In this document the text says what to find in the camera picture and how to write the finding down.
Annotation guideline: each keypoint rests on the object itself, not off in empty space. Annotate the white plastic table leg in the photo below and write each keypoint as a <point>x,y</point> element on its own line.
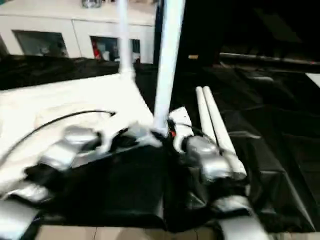
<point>125,37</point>
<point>203,107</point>
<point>170,62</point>
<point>220,125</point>

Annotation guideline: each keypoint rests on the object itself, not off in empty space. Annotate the white plastic table top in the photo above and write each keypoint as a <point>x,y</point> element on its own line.
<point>75,100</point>

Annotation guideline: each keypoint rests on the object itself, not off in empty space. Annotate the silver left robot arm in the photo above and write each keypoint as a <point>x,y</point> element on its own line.
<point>60,150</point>

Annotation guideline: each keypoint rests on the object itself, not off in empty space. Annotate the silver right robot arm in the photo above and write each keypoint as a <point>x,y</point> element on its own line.
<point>212,160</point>

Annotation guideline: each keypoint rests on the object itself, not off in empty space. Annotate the white mug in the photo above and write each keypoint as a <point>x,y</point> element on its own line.
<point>136,56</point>

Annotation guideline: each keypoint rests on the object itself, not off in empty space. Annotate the black plastic mat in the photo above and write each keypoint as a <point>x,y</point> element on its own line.
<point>262,137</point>

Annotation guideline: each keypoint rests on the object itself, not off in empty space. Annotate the red packet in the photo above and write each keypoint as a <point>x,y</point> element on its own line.
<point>95,48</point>

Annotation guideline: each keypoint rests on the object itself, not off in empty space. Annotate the black speaker box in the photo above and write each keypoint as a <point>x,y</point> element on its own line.
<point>200,25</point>

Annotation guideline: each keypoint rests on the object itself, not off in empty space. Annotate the black television edge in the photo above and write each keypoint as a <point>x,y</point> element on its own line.
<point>262,58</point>

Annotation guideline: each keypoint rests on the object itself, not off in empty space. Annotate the white glass-door cabinet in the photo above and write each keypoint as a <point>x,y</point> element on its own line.
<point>62,22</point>

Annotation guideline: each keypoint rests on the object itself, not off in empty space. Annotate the white flat board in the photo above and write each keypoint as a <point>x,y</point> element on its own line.
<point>313,79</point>

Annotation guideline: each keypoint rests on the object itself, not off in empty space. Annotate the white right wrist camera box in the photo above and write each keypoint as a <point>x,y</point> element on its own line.
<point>181,117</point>

